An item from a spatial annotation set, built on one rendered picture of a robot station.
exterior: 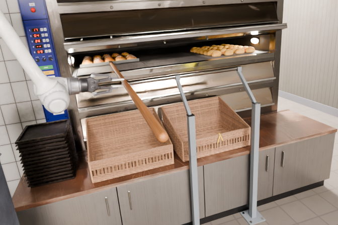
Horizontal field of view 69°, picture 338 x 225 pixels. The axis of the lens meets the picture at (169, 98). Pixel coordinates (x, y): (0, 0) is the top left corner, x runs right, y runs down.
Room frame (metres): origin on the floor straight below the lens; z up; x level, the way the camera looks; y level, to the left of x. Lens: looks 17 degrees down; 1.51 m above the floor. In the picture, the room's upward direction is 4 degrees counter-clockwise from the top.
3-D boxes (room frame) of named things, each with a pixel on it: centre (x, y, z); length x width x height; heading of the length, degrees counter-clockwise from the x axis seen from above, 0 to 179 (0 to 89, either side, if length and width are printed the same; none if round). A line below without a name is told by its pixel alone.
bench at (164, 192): (1.74, -0.13, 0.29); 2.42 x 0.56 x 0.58; 106
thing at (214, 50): (2.64, -0.59, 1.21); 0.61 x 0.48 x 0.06; 16
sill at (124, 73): (2.07, -0.15, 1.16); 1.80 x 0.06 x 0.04; 106
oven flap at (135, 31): (2.05, -0.15, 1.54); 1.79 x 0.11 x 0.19; 106
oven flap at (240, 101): (2.05, -0.15, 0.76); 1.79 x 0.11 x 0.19; 106
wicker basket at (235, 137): (1.80, -0.26, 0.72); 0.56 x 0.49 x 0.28; 107
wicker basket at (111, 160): (1.63, 0.33, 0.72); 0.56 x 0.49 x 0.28; 107
